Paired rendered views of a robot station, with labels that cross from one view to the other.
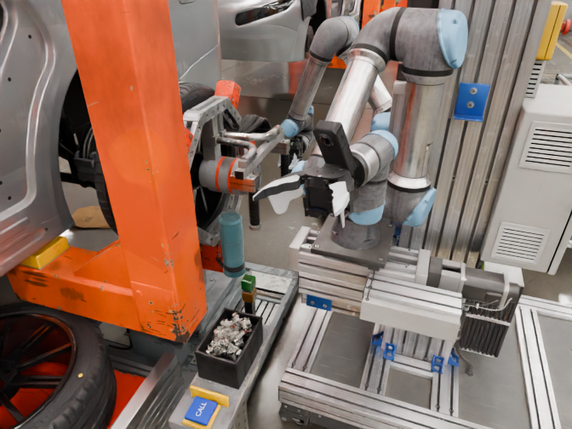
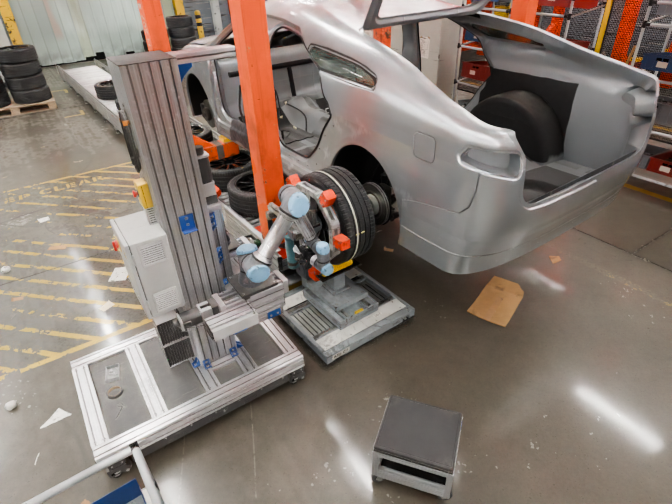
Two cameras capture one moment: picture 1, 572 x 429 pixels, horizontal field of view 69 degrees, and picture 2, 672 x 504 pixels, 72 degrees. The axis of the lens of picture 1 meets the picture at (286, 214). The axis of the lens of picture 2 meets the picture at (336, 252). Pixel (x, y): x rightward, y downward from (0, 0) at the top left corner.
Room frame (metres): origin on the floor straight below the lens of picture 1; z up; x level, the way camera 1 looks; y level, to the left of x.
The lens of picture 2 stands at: (3.25, -1.80, 2.41)
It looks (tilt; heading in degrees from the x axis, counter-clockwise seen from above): 33 degrees down; 127
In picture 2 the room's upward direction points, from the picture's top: 2 degrees counter-clockwise
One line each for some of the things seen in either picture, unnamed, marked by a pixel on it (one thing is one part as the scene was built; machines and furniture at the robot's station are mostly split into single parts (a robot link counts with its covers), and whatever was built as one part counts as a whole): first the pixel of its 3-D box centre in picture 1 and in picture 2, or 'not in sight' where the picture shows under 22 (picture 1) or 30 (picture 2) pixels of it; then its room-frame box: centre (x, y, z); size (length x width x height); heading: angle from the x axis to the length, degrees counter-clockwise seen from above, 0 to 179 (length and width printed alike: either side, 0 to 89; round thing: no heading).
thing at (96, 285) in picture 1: (80, 260); not in sight; (1.13, 0.69, 0.69); 0.52 x 0.17 x 0.35; 72
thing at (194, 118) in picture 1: (214, 173); (312, 223); (1.48, 0.28, 0.85); 0.54 x 0.07 x 0.54; 162
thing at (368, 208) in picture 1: (360, 194); not in sight; (0.81, -0.16, 1.12); 0.11 x 0.08 x 0.11; 56
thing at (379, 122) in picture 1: (386, 133); (248, 256); (1.56, -0.39, 0.98); 0.13 x 0.12 x 0.14; 153
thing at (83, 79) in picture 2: not in sight; (114, 97); (-5.44, 2.90, 0.19); 6.82 x 0.86 x 0.39; 162
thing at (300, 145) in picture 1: (294, 149); (309, 254); (1.71, -0.04, 0.86); 0.12 x 0.08 x 0.09; 162
